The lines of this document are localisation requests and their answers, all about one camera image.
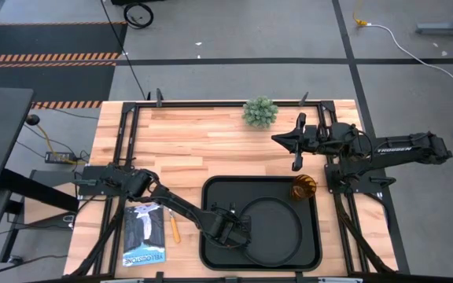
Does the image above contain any black round plate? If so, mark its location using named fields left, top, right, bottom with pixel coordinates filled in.
left=238, top=196, right=303, bottom=268

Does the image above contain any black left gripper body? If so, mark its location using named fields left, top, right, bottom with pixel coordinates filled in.
left=206, top=211, right=251, bottom=249

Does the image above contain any coiled black cable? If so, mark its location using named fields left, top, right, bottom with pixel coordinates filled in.
left=123, top=2, right=155, bottom=31

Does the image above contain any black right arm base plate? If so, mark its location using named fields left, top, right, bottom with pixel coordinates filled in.
left=324, top=163, right=396, bottom=194

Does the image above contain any black hazard-striped floor mat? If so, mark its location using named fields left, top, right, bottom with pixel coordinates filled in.
left=0, top=21, right=128, bottom=110

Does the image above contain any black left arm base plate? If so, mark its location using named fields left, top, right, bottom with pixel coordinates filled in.
left=77, top=164, right=133, bottom=197

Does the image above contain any Yellowstone picture book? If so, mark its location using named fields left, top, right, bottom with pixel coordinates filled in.
left=122, top=203, right=167, bottom=268

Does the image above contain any black rectangular tray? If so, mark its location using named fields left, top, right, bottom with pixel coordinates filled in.
left=199, top=175, right=322, bottom=272

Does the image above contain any orange-handled metal spoon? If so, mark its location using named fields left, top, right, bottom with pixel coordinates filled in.
left=167, top=208, right=182, bottom=244

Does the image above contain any yellow cable by adapter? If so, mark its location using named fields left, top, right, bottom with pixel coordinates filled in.
left=36, top=123, right=79, bottom=165

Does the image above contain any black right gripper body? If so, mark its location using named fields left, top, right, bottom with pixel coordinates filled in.
left=292, top=124, right=332, bottom=155

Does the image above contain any black power adapter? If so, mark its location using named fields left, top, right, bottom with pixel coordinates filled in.
left=44, top=151, right=74, bottom=164

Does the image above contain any long black floor cable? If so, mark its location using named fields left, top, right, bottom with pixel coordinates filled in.
left=99, top=0, right=149, bottom=100

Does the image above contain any amber ribbed glass cup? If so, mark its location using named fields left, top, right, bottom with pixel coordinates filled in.
left=290, top=174, right=318, bottom=201

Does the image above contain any green artificial plant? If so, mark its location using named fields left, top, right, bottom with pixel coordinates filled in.
left=241, top=95, right=279, bottom=129

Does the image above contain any black side desk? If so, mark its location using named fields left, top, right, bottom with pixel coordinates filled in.
left=0, top=86, right=35, bottom=194

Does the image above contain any grey table leg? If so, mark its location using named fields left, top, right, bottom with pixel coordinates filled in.
left=414, top=0, right=453, bottom=37

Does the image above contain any yellow cable with plug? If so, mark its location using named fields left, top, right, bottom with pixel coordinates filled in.
left=352, top=0, right=369, bottom=28

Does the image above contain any black metal table frame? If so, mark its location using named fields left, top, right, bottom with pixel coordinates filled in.
left=68, top=88, right=408, bottom=283

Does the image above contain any white floor cable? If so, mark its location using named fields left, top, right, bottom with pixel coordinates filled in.
left=366, top=23, right=453, bottom=88

